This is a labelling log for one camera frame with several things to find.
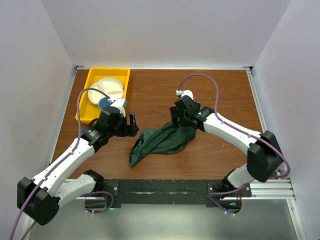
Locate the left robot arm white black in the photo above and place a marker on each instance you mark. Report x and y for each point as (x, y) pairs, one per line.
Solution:
(42, 196)

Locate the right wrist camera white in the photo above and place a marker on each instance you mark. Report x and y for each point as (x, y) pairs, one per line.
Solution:
(182, 93)

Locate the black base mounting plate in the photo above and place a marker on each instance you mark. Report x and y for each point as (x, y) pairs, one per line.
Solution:
(211, 193)

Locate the yellow plastic bin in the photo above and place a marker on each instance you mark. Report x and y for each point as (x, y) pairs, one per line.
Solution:
(89, 111)

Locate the dark green cloth napkin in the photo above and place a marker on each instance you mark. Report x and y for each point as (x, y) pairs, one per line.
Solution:
(166, 140)

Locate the blue plastic cup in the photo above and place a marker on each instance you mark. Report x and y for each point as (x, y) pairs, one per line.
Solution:
(104, 102)

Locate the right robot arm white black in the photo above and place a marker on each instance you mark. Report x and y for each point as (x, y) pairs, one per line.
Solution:
(262, 149)

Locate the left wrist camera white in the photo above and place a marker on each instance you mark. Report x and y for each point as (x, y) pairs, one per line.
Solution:
(120, 104)

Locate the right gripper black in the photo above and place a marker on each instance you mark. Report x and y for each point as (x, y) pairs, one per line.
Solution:
(175, 113)

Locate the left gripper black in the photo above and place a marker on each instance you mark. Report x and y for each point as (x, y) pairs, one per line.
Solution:
(129, 130)

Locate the aluminium table frame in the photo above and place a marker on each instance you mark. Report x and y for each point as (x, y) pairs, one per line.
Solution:
(269, 214)

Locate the white divided plate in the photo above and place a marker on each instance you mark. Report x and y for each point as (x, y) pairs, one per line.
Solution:
(112, 87)

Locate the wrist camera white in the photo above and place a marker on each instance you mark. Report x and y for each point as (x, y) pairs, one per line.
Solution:
(120, 104)
(182, 93)

